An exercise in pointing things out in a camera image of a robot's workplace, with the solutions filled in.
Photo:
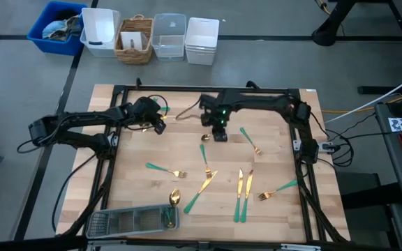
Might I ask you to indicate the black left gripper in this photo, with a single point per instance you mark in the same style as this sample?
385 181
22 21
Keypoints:
144 108

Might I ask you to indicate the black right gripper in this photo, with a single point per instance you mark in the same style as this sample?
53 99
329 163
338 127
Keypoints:
211 120

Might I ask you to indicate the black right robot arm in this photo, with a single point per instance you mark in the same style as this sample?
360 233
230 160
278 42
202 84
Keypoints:
257 101

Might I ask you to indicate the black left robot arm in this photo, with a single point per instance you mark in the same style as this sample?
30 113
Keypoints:
82 116

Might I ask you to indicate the wicker basket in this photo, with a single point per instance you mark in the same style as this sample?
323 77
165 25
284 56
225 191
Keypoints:
131 57

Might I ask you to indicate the clear plastic bin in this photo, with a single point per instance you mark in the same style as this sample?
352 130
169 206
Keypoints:
167 49

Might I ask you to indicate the white stacked storage bins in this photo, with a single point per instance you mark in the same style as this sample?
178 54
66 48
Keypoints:
201 55

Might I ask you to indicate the white paper box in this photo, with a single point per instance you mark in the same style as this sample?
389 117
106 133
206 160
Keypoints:
127 36

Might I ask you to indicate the white translucent storage bin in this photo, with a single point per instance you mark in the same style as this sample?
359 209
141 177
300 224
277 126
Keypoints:
100 28

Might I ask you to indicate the blue plastic bin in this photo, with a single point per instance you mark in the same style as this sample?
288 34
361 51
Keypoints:
58 49

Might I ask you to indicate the grey power connector box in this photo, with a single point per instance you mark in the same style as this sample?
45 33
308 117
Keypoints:
326 146

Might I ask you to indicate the crumpled clothes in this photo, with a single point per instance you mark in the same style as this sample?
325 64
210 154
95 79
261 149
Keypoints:
56 29

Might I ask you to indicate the grey mesh cutlery caddy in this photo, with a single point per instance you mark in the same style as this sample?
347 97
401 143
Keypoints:
98 223

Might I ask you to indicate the black desk leg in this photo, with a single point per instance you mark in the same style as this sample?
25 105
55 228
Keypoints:
326 36

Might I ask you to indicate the white label plate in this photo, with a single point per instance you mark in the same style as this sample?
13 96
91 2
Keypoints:
300 247

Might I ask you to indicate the black floor stand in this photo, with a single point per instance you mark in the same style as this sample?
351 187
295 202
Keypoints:
361 195

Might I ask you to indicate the black desk foot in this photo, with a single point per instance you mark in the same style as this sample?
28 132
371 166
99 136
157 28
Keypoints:
379 90

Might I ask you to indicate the grey desk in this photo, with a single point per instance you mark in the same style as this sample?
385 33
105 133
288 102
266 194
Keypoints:
389 167

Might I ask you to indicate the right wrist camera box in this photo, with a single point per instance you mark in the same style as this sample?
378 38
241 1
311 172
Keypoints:
220 135

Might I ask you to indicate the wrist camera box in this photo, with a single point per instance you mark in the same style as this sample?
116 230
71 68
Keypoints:
160 127
220 135

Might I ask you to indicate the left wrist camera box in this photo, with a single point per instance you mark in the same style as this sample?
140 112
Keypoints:
160 127

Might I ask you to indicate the black aluminium table frame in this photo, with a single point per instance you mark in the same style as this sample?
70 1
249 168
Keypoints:
187 88

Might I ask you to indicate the black camera gantry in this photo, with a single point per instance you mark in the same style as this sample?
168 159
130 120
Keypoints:
30 243

